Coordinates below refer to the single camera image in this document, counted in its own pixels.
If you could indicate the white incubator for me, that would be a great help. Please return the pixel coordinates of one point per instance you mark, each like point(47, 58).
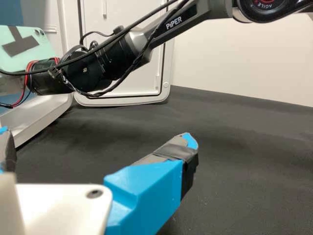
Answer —
point(36, 115)

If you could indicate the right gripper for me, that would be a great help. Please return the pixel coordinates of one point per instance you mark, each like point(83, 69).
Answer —
point(11, 84)

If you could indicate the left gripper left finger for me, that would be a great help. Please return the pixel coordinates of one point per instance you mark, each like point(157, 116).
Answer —
point(7, 151)

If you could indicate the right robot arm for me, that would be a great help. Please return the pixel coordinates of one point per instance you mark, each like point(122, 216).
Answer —
point(117, 54)

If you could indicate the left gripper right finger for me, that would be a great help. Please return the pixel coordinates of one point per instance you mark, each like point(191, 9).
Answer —
point(146, 191)

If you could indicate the right wrist camera phone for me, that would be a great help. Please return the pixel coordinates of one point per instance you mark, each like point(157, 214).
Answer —
point(36, 57)

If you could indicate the incubator door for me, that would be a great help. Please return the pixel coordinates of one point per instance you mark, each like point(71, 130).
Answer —
point(161, 73)

